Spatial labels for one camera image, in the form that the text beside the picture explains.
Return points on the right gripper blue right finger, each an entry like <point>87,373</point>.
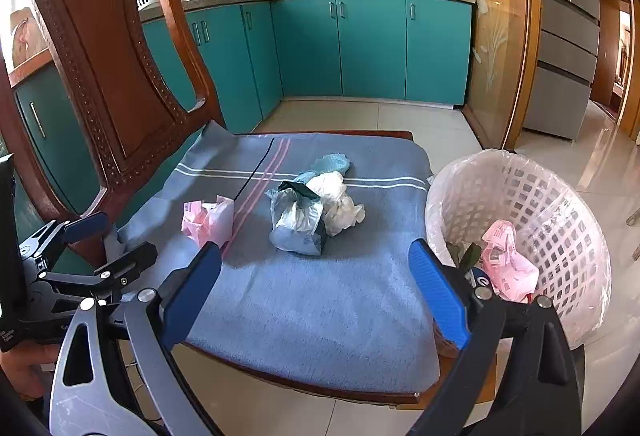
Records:
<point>444,292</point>

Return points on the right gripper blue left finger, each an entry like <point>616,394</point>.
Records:
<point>184,293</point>

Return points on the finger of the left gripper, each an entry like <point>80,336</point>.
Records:
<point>84,236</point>
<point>108,281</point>

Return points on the green vegetable leaves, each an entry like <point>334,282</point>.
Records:
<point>465,258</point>

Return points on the large pink plastic bag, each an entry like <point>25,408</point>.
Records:
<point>512,275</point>

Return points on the small pink plastic bag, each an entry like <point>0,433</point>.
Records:
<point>204,222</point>

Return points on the white tissue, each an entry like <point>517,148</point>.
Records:
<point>340,212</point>

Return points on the light blue face mask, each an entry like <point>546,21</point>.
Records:
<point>326,164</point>

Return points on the teal kitchen cabinets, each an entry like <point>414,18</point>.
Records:
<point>260,52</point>

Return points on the person's left hand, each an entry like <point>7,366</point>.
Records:
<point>19,366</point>

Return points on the white plastic laundry basket bin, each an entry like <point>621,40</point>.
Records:
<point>554,229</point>

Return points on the blue striped seat cushion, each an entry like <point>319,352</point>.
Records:
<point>349,318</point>

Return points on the dark wooden chair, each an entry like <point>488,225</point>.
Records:
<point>133,123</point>

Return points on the silver refrigerator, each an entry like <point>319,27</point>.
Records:
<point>567,60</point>

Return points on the glass sliding door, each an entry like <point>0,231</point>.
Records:
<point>505,44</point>

